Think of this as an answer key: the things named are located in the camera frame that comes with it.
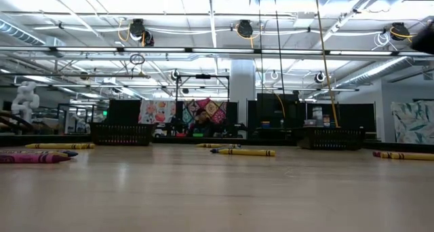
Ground dark curved hose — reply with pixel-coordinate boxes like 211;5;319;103
0;110;35;135

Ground black metal rig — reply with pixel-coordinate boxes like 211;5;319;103
174;74;231;138

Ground yellow power cable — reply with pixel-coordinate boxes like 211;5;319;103
313;0;340;129

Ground black cabinet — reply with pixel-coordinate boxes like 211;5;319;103
246;93;308;140

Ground black screen panel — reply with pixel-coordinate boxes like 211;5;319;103
107;99;142;125

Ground leaf-pattern cloth panel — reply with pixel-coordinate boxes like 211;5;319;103
390;100;434;145

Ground black hanging cable loop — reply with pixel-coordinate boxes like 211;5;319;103
129;53;146;66

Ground floral cloth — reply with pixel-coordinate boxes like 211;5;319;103
138;100;178;137

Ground black slotted plastic basket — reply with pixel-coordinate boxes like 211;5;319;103
297;127;366;151
88;122;157;147

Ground black aluminium table frame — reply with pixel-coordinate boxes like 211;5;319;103
0;133;434;154

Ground person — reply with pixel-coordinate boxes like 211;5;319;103
189;108;218;138

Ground long ceiling light bar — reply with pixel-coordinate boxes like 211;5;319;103
0;45;434;57

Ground white building column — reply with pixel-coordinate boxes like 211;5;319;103
229;58;257;140

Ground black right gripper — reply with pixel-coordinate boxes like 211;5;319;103
410;19;434;56

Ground black ceiling cable reel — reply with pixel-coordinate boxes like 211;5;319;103
235;19;254;39
128;18;155;47
389;22;411;42

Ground stacked plastic containers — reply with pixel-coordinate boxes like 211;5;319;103
311;105;337;128

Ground colourful patchwork quilt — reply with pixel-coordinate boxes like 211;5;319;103
182;98;229;137

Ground black partition panel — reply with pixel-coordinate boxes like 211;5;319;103
304;102;378;133

